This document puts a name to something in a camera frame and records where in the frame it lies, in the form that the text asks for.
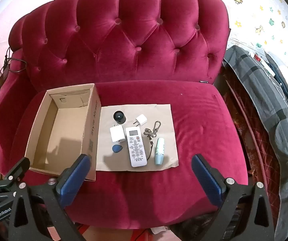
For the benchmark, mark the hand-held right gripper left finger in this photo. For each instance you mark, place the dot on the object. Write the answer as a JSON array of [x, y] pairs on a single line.
[[73, 178]]

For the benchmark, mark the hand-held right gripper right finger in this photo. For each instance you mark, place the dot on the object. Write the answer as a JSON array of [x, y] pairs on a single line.
[[206, 178]]

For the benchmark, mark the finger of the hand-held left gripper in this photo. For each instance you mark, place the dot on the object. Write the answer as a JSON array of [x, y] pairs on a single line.
[[18, 168]]

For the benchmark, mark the cardboard box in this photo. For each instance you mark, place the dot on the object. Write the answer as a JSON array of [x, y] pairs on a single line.
[[66, 125]]

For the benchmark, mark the light blue tube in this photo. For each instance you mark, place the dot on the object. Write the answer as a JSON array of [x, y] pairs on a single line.
[[159, 152]]

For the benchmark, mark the white remote control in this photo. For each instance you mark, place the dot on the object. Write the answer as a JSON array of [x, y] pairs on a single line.
[[137, 148]]

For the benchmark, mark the small white charger plug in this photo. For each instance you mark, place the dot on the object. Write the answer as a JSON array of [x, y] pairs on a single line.
[[141, 120]]

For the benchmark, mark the blue key fob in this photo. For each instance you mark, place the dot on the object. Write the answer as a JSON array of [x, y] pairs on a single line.
[[115, 148]]

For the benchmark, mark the large white charger plug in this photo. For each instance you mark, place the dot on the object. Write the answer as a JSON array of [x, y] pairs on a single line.
[[116, 133]]

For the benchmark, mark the brown paper sheet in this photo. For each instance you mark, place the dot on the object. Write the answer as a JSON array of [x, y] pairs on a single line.
[[164, 120]]

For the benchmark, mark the grey plaid blanket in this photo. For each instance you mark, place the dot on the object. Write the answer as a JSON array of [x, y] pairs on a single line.
[[259, 93]]

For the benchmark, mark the red tufted velvet sofa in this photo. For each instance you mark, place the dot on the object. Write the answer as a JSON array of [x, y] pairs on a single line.
[[133, 42]]

